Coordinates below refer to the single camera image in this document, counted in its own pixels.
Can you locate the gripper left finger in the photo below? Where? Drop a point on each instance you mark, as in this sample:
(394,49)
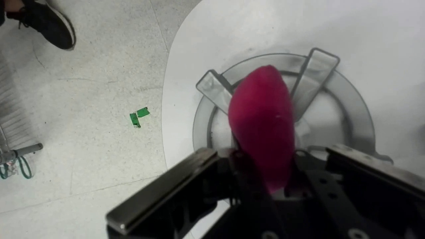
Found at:
(166,199)

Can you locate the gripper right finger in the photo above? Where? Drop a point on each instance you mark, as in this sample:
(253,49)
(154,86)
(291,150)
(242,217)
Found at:
(372,196)

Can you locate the green tape piece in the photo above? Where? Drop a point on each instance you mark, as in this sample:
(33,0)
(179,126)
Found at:
(143,112)
(134,120)

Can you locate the magenta soft object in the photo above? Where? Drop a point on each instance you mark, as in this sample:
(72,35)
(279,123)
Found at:
(262,126)

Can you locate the grey metal rod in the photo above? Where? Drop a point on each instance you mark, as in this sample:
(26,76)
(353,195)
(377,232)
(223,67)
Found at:
(23,151)

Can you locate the person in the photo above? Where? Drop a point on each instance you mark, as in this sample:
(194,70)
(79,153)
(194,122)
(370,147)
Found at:
(49,23)

